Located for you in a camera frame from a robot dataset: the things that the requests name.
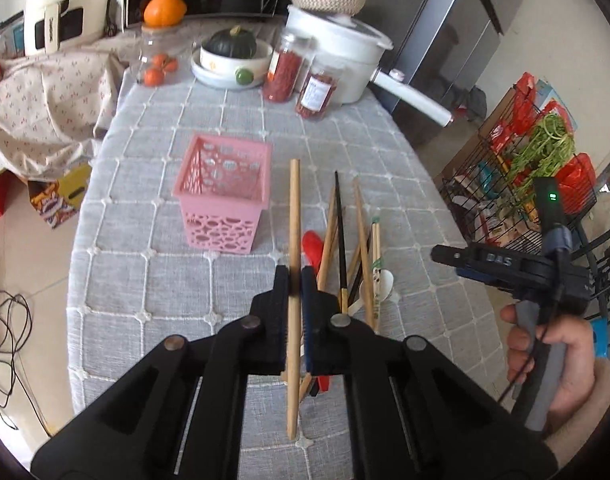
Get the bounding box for jar of red goji berries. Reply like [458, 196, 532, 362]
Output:
[263, 27, 311, 103]

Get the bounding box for white electric pot with handle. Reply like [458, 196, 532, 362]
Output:
[287, 4, 453, 127]

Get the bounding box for black cables on floor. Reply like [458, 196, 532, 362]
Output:
[0, 259, 52, 436]

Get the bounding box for thick light wooden chopstick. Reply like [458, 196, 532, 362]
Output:
[287, 159, 302, 441]

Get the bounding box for white plate under bowl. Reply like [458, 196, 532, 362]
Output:
[190, 50, 265, 90]

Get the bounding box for dark green squash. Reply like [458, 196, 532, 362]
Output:
[203, 25, 257, 60]

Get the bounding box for brown wooden chopstick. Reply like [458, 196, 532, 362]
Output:
[353, 178, 375, 330]
[299, 188, 335, 401]

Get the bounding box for colourful cardboard box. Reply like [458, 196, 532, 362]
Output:
[28, 162, 92, 229]

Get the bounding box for orange pumpkin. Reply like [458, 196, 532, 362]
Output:
[142, 0, 187, 28]

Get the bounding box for floral beige cloth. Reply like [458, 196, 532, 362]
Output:
[0, 19, 266, 182]

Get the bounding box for red plastic spoon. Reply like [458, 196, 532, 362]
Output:
[302, 231, 330, 396]

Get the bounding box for cream air fryer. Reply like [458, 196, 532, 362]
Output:
[23, 0, 109, 56]

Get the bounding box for person's right hand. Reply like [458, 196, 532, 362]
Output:
[500, 304, 596, 432]

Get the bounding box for black wire rack with groceries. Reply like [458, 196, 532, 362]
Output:
[436, 72, 597, 254]

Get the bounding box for white ceramic bowl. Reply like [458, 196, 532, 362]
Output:
[199, 39, 273, 82]

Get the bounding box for pink perforated plastic basket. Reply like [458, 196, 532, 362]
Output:
[173, 133, 273, 255]

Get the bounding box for black chopstick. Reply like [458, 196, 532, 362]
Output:
[334, 172, 348, 314]

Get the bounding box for white plastic spoon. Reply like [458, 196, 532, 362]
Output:
[348, 269, 394, 316]

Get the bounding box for glass jar with small oranges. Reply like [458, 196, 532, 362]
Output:
[134, 25, 183, 88]

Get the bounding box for grey checked tablecloth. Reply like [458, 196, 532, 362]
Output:
[66, 63, 506, 412]

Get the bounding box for labelled jar of dried fruit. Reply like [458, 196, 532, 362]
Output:
[295, 54, 344, 119]

